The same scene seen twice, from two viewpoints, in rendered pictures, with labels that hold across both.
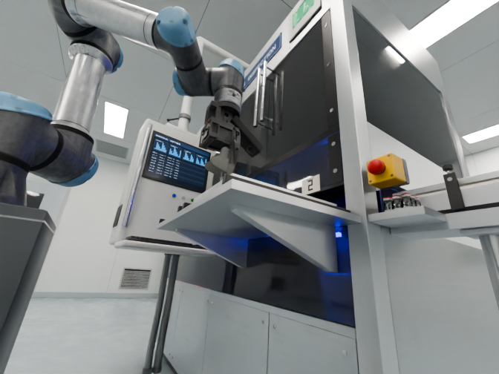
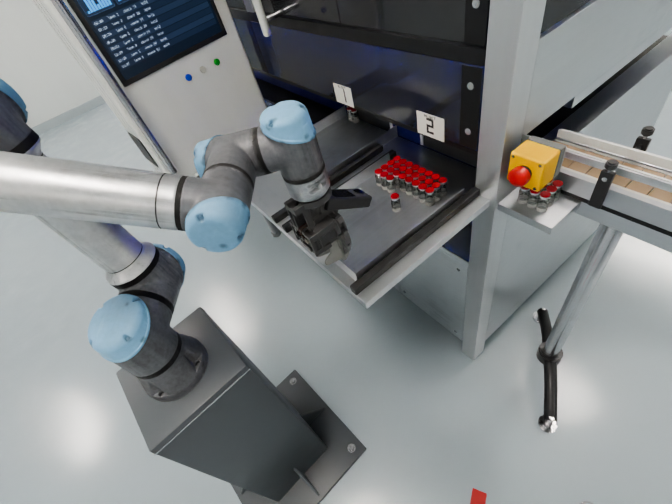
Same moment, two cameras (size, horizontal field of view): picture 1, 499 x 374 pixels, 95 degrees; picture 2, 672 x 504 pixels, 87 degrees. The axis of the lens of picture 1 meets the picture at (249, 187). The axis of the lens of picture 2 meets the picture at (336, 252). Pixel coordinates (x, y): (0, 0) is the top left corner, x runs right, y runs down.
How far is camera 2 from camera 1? 0.78 m
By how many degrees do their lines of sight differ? 67
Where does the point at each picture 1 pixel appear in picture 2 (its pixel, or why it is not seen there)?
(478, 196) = (619, 203)
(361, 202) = (493, 188)
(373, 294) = (487, 255)
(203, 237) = not seen: hidden behind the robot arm
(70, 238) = not seen: outside the picture
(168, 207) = (195, 100)
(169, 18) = (215, 241)
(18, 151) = (172, 346)
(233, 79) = (306, 164)
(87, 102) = (107, 232)
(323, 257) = not seen: hidden behind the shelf
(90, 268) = (57, 68)
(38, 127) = (156, 324)
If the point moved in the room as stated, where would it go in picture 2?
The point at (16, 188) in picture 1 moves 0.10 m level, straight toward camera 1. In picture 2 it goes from (196, 352) to (223, 374)
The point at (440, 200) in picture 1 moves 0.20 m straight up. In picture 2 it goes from (584, 188) to (618, 98)
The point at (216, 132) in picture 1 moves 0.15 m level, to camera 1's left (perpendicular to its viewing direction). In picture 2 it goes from (320, 244) to (246, 263)
